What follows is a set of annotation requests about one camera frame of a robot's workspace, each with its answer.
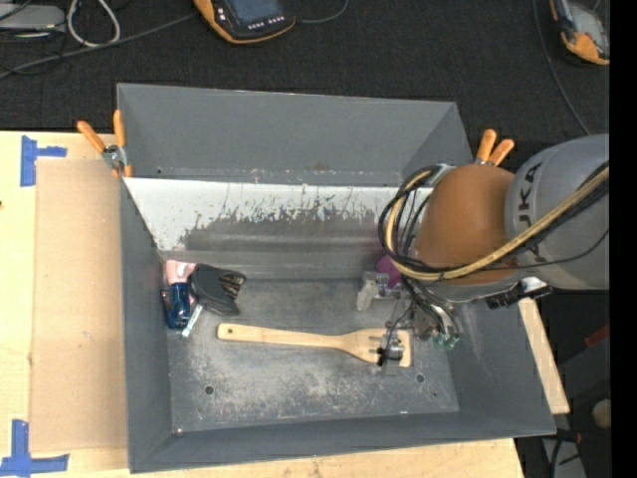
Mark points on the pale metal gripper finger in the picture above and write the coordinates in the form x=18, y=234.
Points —
x=393, y=350
x=370, y=292

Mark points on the magenta object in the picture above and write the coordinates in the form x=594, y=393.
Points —
x=387, y=267

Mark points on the wooden slotted spatula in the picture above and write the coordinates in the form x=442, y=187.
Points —
x=298, y=337

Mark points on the grey metal bin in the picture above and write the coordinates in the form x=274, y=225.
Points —
x=298, y=381

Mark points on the black sunglasses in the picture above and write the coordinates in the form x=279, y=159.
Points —
x=211, y=287

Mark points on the pale clear stick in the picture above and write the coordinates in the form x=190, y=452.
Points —
x=192, y=320

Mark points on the blue shiny toy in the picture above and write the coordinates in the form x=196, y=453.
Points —
x=176, y=304

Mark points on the pink soft object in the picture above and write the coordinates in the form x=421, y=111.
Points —
x=176, y=270

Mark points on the brown cardboard board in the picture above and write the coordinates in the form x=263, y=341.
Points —
x=74, y=292

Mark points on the black cylinder on white bracket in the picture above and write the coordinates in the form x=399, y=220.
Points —
x=515, y=293

